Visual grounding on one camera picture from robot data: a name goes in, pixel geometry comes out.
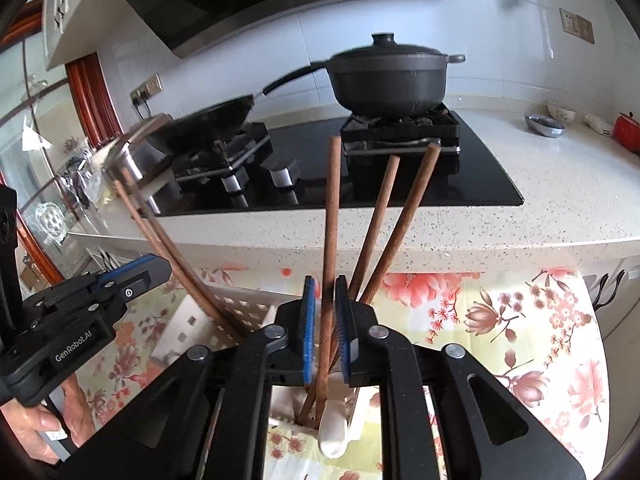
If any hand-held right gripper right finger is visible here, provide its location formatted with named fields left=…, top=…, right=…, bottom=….
left=334, top=275, right=586, bottom=480

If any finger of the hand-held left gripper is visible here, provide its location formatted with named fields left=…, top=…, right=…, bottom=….
left=37, top=272, right=152, bottom=336
left=30, top=255, right=172, bottom=311

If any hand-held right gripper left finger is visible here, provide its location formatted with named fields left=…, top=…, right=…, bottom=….
left=60, top=275, right=321, bottom=480

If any brown wooden chopstick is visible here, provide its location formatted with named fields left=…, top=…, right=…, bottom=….
left=112, top=180, right=231, bottom=336
left=298, top=142, right=442, bottom=423
left=312, top=135, right=343, bottom=428
left=120, top=167, right=246, bottom=338
left=347, top=155, right=401, bottom=301

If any white perforated plastic basket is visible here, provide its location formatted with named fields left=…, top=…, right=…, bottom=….
left=150, top=280, right=381, bottom=446

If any person's left hand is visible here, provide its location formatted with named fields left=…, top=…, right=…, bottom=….
left=0, top=375, right=98, bottom=465

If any silver foil bag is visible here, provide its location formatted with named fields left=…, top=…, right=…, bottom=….
left=57, top=150, right=113, bottom=208

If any white ceramic spoon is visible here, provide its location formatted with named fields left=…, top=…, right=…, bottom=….
left=317, top=395, right=351, bottom=458

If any stainless steel pot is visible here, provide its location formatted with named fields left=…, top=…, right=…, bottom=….
left=102, top=115, right=173, bottom=186

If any black glass gas stove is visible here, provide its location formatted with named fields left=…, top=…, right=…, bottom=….
left=145, top=107, right=525, bottom=218

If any black frying pan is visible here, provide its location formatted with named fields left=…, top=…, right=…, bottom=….
left=145, top=92, right=258, bottom=153

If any floral tablecloth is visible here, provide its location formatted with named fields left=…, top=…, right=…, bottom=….
left=60, top=265, right=611, bottom=480

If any black lidded pot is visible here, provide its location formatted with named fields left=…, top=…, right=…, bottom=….
left=262, top=32, right=466, bottom=116

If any white base cabinet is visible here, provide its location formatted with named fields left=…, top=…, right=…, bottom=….
left=585, top=255, right=640, bottom=411

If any small steel bowl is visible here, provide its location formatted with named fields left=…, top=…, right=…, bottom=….
left=524, top=112, right=566, bottom=138

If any black range hood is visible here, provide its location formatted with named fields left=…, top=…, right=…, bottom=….
left=90, top=0, right=460, bottom=58

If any patterned ceramic bowl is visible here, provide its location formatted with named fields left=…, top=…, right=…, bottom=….
left=546, top=100, right=577, bottom=122

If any red enamel pot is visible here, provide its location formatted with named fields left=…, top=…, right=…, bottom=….
left=614, top=111, right=640, bottom=153

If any red wooden door frame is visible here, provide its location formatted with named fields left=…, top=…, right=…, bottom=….
left=65, top=57, right=123, bottom=148

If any gold wall socket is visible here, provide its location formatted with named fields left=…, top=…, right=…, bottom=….
left=130, top=74, right=163, bottom=106
left=559, top=7, right=596, bottom=43

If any white wall cabinet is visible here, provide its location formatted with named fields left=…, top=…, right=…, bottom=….
left=42, top=0, right=131, bottom=71

